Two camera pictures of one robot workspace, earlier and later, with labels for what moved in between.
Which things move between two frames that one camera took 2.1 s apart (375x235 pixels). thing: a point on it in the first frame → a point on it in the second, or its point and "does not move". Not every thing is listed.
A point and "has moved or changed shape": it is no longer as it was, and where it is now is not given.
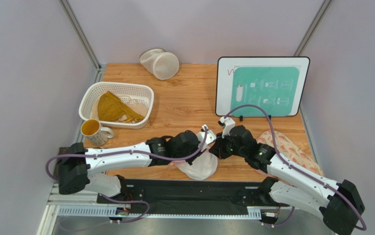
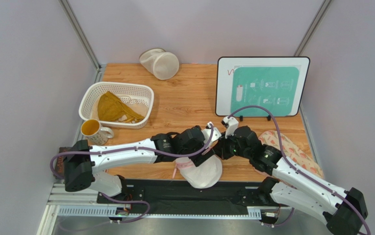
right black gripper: (221, 148) does not move
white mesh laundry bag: (205, 165) has moved or changed shape
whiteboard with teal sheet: (276, 83) does not move
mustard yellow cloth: (111, 107) does not move
